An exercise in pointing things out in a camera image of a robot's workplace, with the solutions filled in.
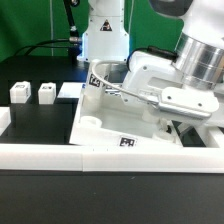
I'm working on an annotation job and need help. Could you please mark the white square table top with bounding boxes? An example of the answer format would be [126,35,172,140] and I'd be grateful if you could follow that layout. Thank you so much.
[69,91,182,147]

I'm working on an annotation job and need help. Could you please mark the white U-shaped fence wall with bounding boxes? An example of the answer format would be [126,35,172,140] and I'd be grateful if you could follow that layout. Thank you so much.
[0,106,224,174]

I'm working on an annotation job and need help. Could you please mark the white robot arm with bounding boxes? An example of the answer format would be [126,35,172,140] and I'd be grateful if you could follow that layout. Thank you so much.
[118,0,224,127]

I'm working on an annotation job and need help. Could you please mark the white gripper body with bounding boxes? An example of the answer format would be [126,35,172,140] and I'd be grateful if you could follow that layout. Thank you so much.
[122,51,220,126]

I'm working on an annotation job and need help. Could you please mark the black cables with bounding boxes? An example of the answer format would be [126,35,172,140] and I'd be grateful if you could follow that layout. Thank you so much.
[13,37,83,57]

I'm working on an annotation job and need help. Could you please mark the white marker sheet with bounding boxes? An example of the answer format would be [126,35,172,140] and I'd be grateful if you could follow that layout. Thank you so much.
[58,82,83,99]

